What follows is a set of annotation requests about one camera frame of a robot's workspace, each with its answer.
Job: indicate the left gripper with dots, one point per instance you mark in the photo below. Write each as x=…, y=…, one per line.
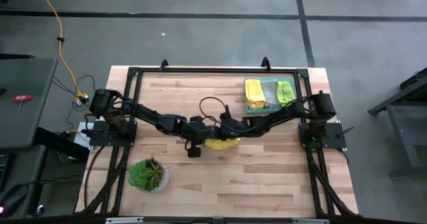
x=195, y=129

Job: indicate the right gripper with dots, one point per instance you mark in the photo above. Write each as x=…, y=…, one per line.
x=233, y=125

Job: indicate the yellow microfiber towel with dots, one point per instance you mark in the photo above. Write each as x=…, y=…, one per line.
x=255, y=94
x=221, y=144

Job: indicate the grey microfiber towel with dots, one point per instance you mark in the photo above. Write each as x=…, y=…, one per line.
x=269, y=94

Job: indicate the lime green microfiber towel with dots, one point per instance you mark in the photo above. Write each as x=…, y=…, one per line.
x=285, y=92

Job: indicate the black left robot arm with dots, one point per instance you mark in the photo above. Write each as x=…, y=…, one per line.
x=146, y=114

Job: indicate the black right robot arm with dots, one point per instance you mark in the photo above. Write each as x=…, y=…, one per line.
x=287, y=112

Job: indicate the translucent green plastic tray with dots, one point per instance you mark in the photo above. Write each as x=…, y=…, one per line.
x=267, y=110

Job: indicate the potted green succulent plant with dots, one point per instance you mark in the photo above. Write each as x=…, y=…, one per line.
x=148, y=175

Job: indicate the white power adapter box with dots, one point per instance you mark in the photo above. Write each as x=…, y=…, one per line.
x=80, y=138

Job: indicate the dark grey desk top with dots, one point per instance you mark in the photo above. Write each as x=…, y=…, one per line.
x=30, y=124

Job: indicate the grey metal table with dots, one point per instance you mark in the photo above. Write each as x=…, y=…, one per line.
x=403, y=137

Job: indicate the black desk surface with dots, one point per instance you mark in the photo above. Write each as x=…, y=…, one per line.
x=23, y=164

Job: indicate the black computer mouse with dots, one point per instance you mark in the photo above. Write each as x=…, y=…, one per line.
x=13, y=199

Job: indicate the black keyboard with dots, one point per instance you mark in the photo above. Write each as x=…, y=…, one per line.
x=2, y=170

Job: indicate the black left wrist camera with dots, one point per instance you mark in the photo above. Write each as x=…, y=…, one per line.
x=194, y=152

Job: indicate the black aluminium table frame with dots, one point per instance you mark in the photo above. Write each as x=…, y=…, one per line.
x=217, y=70

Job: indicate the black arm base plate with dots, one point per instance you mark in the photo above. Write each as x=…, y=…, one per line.
x=100, y=140
x=335, y=139

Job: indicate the silver metal bracket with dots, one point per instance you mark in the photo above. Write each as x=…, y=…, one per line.
x=123, y=220
x=310, y=221

